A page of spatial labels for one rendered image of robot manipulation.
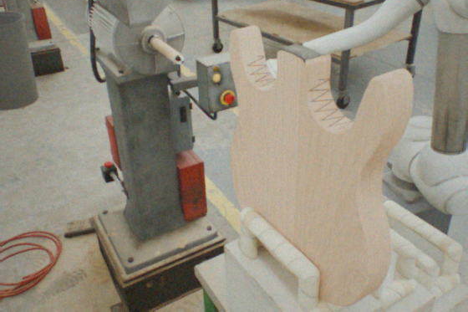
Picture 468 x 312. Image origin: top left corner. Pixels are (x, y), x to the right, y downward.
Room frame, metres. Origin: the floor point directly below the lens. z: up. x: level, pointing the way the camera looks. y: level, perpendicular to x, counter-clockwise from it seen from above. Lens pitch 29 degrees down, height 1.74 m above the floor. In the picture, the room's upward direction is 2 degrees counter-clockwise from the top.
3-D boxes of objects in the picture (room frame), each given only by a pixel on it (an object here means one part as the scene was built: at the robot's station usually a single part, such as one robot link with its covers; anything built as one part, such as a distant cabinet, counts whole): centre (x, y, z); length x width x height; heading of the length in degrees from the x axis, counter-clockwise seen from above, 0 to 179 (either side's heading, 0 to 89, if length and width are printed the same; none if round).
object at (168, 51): (1.42, 0.21, 1.25); 0.18 x 0.03 x 0.03; 29
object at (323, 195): (0.61, -0.10, 1.33); 0.35 x 0.04 x 0.40; 32
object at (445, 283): (0.70, -0.42, 0.96); 0.11 x 0.03 x 0.03; 123
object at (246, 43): (0.72, -0.03, 1.48); 0.07 x 0.04 x 0.09; 32
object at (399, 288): (0.62, -0.28, 1.04); 0.11 x 0.03 x 0.03; 123
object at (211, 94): (1.74, 0.11, 0.99); 0.24 x 0.21 x 0.26; 29
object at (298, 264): (0.59, -0.06, 1.20); 0.20 x 0.03 x 0.03; 32
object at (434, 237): (0.80, -0.40, 1.04); 0.20 x 0.03 x 0.03; 32
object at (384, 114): (0.50, -0.17, 1.49); 0.07 x 0.04 x 0.10; 32
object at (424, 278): (0.69, -0.38, 0.99); 0.03 x 0.03 x 0.09
